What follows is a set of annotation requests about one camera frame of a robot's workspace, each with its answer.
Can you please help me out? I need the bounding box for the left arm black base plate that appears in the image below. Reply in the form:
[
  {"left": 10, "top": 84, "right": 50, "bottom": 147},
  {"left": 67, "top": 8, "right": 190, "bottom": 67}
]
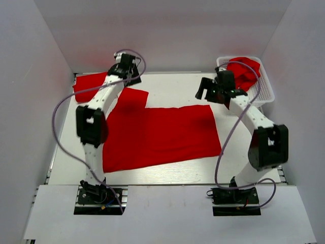
[{"left": 74, "top": 186, "right": 122, "bottom": 216}]

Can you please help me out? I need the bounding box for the white plastic basket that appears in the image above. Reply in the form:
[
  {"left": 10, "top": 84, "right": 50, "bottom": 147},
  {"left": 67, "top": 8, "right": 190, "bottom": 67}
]
[{"left": 216, "top": 56, "right": 275, "bottom": 107}]

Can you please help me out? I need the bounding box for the red t shirt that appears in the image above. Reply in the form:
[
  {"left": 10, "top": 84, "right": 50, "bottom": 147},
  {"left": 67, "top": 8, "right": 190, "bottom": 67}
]
[
  {"left": 103, "top": 88, "right": 221, "bottom": 173},
  {"left": 73, "top": 72, "right": 107, "bottom": 104},
  {"left": 227, "top": 57, "right": 261, "bottom": 92}
]

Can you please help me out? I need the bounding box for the white front panel board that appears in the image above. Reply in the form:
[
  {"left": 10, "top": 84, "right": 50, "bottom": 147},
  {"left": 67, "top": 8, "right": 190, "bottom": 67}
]
[{"left": 24, "top": 185, "right": 316, "bottom": 243}]

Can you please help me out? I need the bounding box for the crumpled red t shirt in basket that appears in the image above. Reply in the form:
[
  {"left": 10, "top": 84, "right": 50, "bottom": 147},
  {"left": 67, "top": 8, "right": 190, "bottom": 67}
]
[{"left": 227, "top": 57, "right": 261, "bottom": 92}]

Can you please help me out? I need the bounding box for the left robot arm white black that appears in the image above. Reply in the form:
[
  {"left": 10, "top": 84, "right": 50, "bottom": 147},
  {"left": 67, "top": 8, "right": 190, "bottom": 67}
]
[{"left": 76, "top": 49, "right": 141, "bottom": 203}]

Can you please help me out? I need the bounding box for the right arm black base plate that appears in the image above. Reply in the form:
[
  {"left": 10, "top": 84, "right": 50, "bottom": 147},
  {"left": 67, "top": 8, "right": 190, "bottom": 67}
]
[{"left": 207, "top": 188, "right": 261, "bottom": 217}]

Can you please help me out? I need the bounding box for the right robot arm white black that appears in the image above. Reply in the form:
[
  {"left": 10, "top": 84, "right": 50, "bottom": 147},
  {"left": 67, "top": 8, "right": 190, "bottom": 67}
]
[{"left": 195, "top": 71, "right": 289, "bottom": 203}]

